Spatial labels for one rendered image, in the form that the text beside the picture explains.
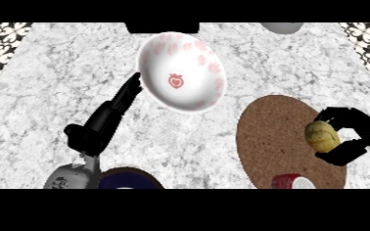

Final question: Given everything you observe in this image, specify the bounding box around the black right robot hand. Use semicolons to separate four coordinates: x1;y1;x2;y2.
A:
314;106;370;167

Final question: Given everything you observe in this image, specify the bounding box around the yellow squash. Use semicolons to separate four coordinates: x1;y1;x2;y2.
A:
304;119;342;154

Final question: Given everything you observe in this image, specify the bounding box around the brown cork placemat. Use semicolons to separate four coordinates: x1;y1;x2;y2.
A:
236;94;348;190

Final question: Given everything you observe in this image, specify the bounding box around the white bowl with strawberry print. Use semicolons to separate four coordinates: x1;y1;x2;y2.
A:
136;31;229;115

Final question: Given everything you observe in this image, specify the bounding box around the red can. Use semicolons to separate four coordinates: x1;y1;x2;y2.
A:
270;173;317;190

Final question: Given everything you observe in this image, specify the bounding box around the grey round vessel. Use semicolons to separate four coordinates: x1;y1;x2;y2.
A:
260;23;305;35

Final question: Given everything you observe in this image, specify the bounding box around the dark blue plate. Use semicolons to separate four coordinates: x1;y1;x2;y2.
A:
98;166;165;190

